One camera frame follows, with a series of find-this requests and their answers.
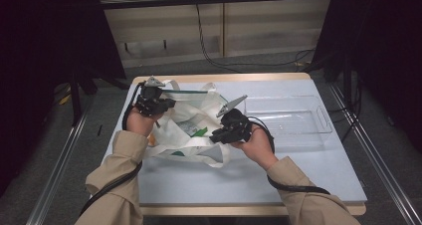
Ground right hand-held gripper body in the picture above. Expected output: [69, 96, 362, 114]
[216, 95, 253, 143]

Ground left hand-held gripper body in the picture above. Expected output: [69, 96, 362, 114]
[135, 76, 167, 117]

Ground white printed tote bag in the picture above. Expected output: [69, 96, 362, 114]
[142, 79, 233, 169]

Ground green white packet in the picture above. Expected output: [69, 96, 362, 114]
[178, 119, 209, 138]

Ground person's left hand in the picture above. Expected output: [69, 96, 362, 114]
[126, 107, 163, 138]

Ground person's right hand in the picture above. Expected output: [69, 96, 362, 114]
[231, 123, 279, 171]

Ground clear plastic bin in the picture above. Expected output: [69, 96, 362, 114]
[243, 95, 333, 153]

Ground black metal stand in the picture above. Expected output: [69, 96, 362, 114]
[68, 69, 84, 126]

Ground black curtain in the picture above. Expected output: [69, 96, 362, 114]
[0, 0, 127, 196]
[312, 0, 422, 153]

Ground black wall cable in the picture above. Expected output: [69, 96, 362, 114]
[195, 4, 317, 74]

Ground right hand-held gripper black cable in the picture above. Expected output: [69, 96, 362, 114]
[248, 115, 331, 195]

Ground hand-held gripper black cable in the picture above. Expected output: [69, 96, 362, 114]
[248, 115, 331, 195]
[79, 82, 147, 216]

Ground left hand-held gripper black cable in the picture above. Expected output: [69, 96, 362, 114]
[79, 82, 147, 216]

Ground black floor cables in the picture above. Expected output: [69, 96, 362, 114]
[327, 72, 364, 143]

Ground metal floor rail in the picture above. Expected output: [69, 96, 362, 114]
[26, 95, 94, 225]
[327, 82, 422, 225]

